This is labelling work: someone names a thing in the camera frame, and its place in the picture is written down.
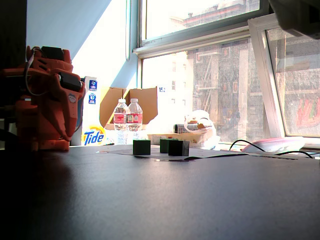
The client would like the pink white plastic object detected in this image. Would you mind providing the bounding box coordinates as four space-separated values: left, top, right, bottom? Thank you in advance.
241 136 306 154

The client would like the white plastic bag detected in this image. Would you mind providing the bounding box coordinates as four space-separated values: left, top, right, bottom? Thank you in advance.
183 109 217 136

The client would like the black cable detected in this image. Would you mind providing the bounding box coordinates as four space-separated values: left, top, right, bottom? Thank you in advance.
228 139 315 159

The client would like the clear water bottle red label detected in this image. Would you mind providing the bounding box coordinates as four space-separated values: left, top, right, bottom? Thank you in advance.
126 98 144 142
113 98 131 146

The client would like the dark green cube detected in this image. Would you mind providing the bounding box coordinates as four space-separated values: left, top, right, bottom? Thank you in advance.
168 139 190 157

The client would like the dark printed can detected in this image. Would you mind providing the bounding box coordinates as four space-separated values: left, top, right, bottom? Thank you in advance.
173 123 201 134

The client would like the Tide detergent box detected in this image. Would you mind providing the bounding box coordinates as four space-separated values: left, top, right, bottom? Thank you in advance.
81 76 108 147

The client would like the brown cardboard box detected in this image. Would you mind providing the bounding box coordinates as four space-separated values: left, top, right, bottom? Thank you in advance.
99 86 159 131

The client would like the flat printed cardboard box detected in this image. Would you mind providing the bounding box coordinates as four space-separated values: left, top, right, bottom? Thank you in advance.
146 129 219 149

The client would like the orange gripper black motor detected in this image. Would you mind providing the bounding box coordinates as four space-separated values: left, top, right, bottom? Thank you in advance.
49 71 87 142

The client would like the translucent blind wand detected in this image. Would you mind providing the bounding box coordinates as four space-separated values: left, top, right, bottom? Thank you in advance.
124 0 132 61

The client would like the white paper grid sheet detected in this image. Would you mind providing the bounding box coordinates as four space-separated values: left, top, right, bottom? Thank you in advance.
96 144 248 162

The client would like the blurry grey object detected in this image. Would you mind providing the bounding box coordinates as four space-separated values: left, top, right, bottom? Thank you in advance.
268 0 320 40

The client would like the white open window sash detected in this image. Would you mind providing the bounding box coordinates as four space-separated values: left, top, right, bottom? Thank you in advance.
247 13 320 146

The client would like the grey robot arm cable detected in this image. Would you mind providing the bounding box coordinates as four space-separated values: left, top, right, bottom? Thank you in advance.
23 47 50 97

